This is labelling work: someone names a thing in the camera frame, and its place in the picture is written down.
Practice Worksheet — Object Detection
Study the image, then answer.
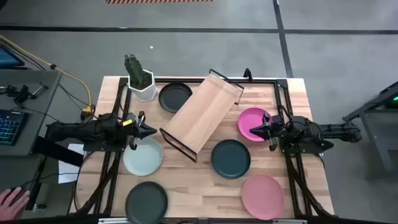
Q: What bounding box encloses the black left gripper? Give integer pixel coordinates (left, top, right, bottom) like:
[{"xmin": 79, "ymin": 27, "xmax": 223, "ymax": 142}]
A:
[{"xmin": 123, "ymin": 111, "xmax": 158, "ymax": 151}]

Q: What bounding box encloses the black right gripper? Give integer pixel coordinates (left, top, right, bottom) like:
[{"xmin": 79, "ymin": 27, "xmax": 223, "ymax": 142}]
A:
[{"xmin": 249, "ymin": 112, "xmax": 283, "ymax": 152}]

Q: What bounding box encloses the magenta plate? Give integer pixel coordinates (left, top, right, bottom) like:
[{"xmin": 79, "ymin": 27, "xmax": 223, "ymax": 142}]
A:
[{"xmin": 237, "ymin": 107, "xmax": 274, "ymax": 142}]

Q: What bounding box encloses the dark teal plate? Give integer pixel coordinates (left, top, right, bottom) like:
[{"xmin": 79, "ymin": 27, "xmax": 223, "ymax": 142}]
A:
[{"xmin": 211, "ymin": 139, "xmax": 252, "ymax": 180}]

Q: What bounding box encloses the salmon pink plate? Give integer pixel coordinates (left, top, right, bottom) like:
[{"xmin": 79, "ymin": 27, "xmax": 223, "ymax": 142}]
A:
[{"xmin": 241, "ymin": 174, "xmax": 285, "ymax": 221}]

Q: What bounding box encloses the light mint plate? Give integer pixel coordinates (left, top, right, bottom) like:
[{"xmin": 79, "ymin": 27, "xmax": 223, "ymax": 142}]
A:
[{"xmin": 123, "ymin": 136, "xmax": 164, "ymax": 177}]

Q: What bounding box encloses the white hexagonal plant pot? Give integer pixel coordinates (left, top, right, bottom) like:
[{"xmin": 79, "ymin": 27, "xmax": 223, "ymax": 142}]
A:
[{"xmin": 127, "ymin": 68, "xmax": 158, "ymax": 102}]

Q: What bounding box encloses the black plate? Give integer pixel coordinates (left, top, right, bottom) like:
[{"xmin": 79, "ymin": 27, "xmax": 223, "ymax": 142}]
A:
[{"xmin": 158, "ymin": 82, "xmax": 193, "ymax": 114}]

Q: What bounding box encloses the green cactus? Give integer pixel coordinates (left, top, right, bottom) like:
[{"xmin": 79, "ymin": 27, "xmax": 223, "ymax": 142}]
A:
[{"xmin": 123, "ymin": 54, "xmax": 147, "ymax": 90}]

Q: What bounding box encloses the dark green plate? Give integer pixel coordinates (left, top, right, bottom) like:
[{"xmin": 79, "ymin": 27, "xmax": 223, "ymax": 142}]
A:
[{"xmin": 124, "ymin": 181, "xmax": 169, "ymax": 224}]

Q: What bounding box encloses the black flat panel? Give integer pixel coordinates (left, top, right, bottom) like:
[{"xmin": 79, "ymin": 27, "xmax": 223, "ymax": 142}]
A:
[{"xmin": 32, "ymin": 136, "xmax": 85, "ymax": 167}]

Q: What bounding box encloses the white paper sheet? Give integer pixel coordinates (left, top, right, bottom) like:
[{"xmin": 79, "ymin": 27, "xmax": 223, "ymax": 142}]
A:
[{"xmin": 58, "ymin": 143, "xmax": 85, "ymax": 185}]

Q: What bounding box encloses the grey metal stand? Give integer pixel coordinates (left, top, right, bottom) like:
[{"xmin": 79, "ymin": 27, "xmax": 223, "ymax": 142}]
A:
[{"xmin": 342, "ymin": 81, "xmax": 398, "ymax": 172}]

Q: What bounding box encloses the grey desk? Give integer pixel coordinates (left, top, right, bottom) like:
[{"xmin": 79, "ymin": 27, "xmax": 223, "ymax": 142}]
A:
[{"xmin": 0, "ymin": 68, "xmax": 63, "ymax": 220}]

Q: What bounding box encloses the black tool on desk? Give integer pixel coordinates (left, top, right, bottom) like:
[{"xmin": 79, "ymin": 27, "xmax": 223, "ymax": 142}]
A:
[{"xmin": 0, "ymin": 82, "xmax": 49, "ymax": 105}]

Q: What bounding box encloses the backlit keyboard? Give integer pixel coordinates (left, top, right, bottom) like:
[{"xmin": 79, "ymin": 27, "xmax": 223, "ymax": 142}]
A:
[{"xmin": 0, "ymin": 109, "xmax": 30, "ymax": 147}]

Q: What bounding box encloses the black device green light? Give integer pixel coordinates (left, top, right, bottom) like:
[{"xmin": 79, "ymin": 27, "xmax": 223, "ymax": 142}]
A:
[{"xmin": 384, "ymin": 92, "xmax": 398, "ymax": 110}]

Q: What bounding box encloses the person's hand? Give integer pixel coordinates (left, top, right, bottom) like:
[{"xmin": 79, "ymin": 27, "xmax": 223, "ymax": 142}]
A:
[{"xmin": 0, "ymin": 188, "xmax": 31, "ymax": 222}]

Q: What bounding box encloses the computer monitor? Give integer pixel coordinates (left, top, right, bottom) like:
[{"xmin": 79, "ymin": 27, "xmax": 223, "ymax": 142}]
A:
[{"xmin": 0, "ymin": 45, "xmax": 25, "ymax": 70}]

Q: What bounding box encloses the black aluminium table frame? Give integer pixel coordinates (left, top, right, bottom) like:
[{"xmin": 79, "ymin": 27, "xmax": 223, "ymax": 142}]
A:
[{"xmin": 70, "ymin": 76, "xmax": 335, "ymax": 219}]

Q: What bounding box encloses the wooden shelf black metal frame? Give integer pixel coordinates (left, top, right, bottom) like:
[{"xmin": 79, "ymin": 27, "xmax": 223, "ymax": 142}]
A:
[{"xmin": 159, "ymin": 68, "xmax": 245, "ymax": 164}]

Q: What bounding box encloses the yellow cable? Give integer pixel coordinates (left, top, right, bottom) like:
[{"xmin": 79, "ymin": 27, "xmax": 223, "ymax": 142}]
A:
[{"xmin": 0, "ymin": 34, "xmax": 95, "ymax": 114}]

